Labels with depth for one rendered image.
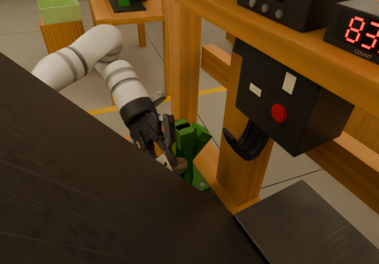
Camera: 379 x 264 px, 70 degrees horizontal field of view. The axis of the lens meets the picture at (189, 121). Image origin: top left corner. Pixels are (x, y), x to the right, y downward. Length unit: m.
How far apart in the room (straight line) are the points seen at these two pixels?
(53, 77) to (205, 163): 0.70
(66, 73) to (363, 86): 0.50
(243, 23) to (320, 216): 0.37
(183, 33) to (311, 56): 0.66
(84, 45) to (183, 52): 0.47
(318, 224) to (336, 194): 1.83
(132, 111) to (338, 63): 0.38
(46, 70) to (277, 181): 1.97
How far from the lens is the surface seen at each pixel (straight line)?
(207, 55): 1.02
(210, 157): 1.12
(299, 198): 0.59
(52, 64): 0.60
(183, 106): 1.14
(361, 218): 2.34
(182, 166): 0.60
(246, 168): 0.84
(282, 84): 0.46
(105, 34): 0.65
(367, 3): 0.43
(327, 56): 0.38
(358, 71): 0.36
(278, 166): 2.41
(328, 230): 0.57
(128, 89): 0.59
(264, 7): 0.48
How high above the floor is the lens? 1.68
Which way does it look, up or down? 39 degrees down
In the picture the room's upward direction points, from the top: 1 degrees clockwise
